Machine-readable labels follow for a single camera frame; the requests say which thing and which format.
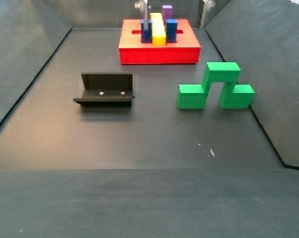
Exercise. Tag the black angled bracket holder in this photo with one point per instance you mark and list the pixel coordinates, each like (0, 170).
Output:
(105, 88)

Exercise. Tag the yellow long block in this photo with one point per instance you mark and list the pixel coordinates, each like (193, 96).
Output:
(157, 27)

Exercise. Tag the green stepped bridge block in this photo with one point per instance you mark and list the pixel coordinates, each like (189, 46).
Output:
(235, 96)

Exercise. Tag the blue bridge block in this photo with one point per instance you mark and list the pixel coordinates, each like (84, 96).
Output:
(171, 27)

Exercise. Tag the purple bridge block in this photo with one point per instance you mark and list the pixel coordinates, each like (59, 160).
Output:
(167, 10)

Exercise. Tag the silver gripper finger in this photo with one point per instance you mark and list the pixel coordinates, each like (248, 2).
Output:
(143, 6)

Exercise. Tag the red base board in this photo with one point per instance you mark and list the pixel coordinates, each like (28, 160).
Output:
(137, 53)

